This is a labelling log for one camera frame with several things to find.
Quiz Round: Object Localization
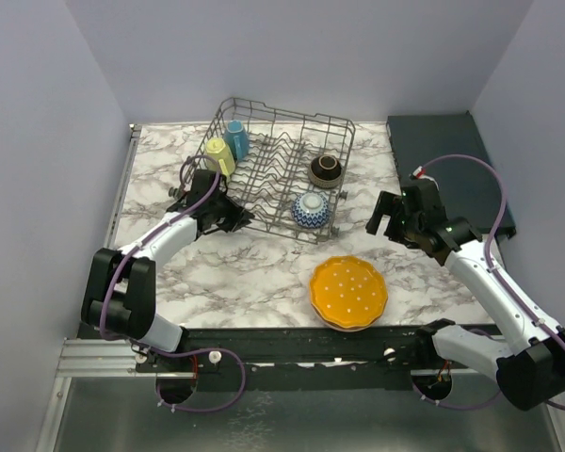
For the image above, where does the yellow green mug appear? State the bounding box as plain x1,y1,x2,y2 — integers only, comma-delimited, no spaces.
205,137,235,178

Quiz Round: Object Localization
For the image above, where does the grey wire dish rack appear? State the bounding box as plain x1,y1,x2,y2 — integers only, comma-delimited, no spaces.
191,97,356,244

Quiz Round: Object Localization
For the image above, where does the red patterned bowl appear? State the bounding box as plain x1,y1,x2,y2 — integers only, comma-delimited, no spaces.
291,191,331,229

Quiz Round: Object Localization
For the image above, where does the dark brown cream bowl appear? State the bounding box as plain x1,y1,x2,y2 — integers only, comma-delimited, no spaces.
308,154,344,189

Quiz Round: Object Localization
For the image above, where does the blue floral mug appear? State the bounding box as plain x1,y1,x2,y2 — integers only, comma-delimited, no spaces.
224,120,250,161

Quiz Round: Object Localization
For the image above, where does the orange polka dot plate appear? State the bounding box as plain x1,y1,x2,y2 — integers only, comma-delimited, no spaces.
308,255,388,328

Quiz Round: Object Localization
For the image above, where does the brown plate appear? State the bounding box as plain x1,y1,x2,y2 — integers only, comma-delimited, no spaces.
316,311,381,332

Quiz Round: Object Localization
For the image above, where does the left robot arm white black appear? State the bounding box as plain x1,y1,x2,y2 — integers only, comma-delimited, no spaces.
81,169,254,372

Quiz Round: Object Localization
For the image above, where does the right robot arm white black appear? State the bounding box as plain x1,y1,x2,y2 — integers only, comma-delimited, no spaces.
366,179,565,411

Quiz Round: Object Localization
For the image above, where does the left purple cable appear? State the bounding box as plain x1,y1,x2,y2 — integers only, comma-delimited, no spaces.
98,156,247,415

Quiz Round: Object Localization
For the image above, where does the purple cable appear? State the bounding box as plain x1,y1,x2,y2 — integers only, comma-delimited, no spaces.
98,156,247,415
416,153,565,412

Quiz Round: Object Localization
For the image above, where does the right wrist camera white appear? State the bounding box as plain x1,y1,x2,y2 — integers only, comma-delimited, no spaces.
411,166,437,185

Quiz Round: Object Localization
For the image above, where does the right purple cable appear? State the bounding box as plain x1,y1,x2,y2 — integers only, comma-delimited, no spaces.
416,153,565,412

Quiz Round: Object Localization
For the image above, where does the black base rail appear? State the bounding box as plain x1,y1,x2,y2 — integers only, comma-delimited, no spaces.
136,326,444,392

